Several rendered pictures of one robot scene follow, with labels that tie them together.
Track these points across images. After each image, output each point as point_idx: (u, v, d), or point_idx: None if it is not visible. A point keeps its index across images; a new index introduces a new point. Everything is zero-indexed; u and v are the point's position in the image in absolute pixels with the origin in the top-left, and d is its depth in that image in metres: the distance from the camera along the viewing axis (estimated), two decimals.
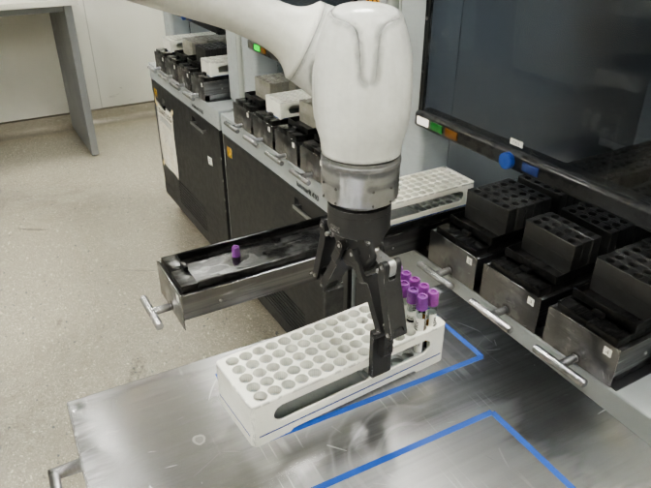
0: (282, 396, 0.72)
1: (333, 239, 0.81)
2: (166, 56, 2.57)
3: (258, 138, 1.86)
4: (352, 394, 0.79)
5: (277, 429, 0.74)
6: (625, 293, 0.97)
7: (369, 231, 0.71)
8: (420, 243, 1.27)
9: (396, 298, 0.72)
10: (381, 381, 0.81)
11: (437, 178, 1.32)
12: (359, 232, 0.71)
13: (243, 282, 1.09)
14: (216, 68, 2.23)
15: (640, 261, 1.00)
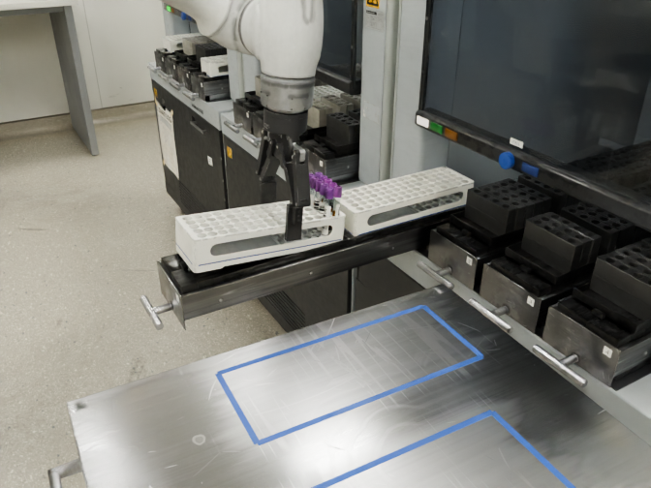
0: (217, 237, 1.04)
1: None
2: (166, 56, 2.57)
3: (258, 138, 1.86)
4: (269, 252, 1.11)
5: (212, 263, 1.06)
6: (625, 293, 0.97)
7: (289, 129, 1.04)
8: (420, 243, 1.27)
9: (304, 178, 1.05)
10: (293, 248, 1.13)
11: (437, 178, 1.32)
12: (282, 129, 1.04)
13: (243, 282, 1.09)
14: (216, 68, 2.23)
15: (640, 261, 1.00)
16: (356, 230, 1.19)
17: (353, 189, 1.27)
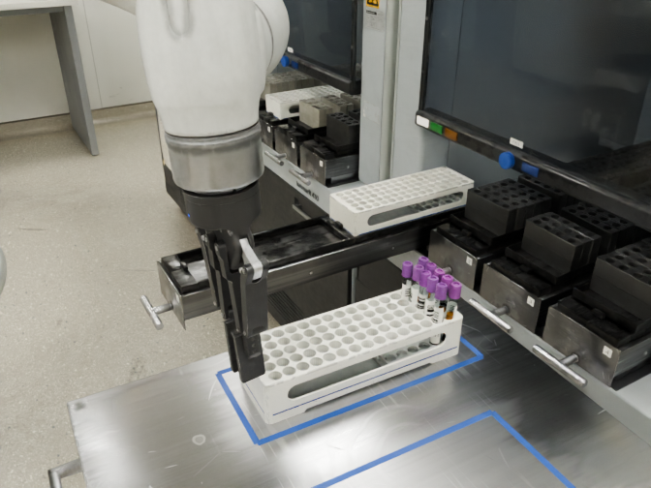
0: (295, 377, 0.75)
1: (248, 278, 0.63)
2: None
3: None
4: (365, 381, 0.81)
5: (291, 409, 0.77)
6: (625, 293, 0.97)
7: None
8: (420, 243, 1.27)
9: None
10: (395, 370, 0.83)
11: (437, 178, 1.32)
12: None
13: None
14: None
15: (640, 261, 1.00)
16: (356, 230, 1.19)
17: (353, 189, 1.27)
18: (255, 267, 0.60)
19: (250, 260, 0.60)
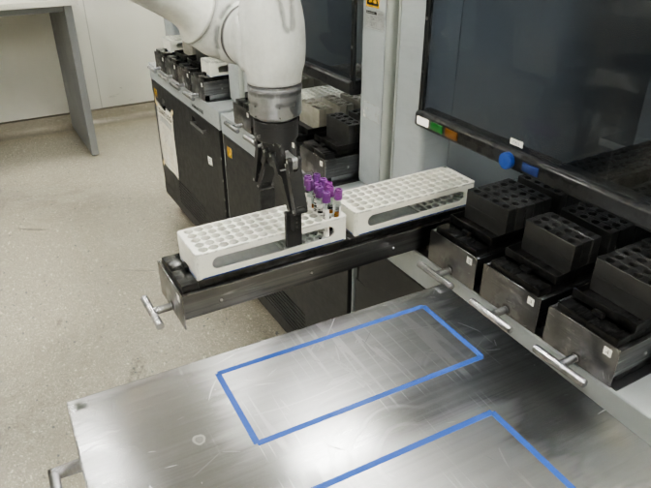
0: (218, 250, 1.05)
1: None
2: (166, 56, 2.57)
3: None
4: (272, 259, 1.12)
5: (215, 275, 1.07)
6: (625, 293, 0.97)
7: (279, 137, 1.04)
8: (420, 243, 1.27)
9: (298, 185, 1.05)
10: (295, 253, 1.14)
11: (437, 178, 1.32)
12: (272, 137, 1.04)
13: (244, 282, 1.09)
14: (216, 68, 2.23)
15: (640, 261, 1.00)
16: (356, 230, 1.19)
17: (353, 189, 1.27)
18: None
19: None
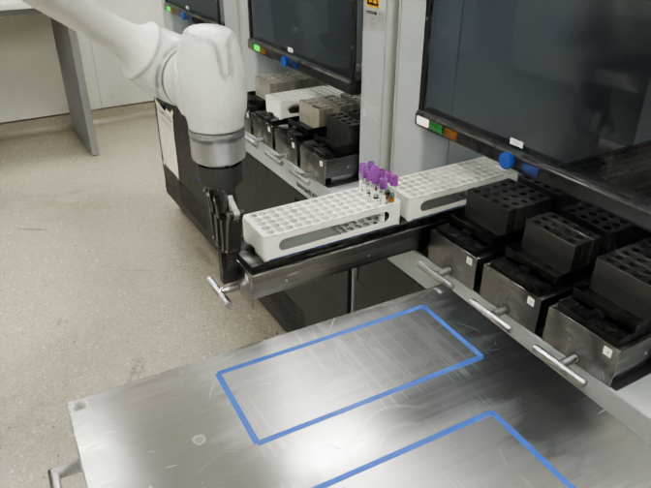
0: (284, 232, 1.11)
1: (231, 219, 1.05)
2: None
3: (258, 138, 1.86)
4: (332, 242, 1.17)
5: (281, 257, 1.13)
6: (625, 293, 0.97)
7: None
8: None
9: (213, 212, 1.13)
10: (354, 236, 1.19)
11: (482, 167, 1.38)
12: None
13: (307, 263, 1.14)
14: None
15: (640, 261, 1.00)
16: (409, 216, 1.25)
17: (403, 176, 1.32)
18: (235, 213, 1.02)
19: (232, 209, 1.03)
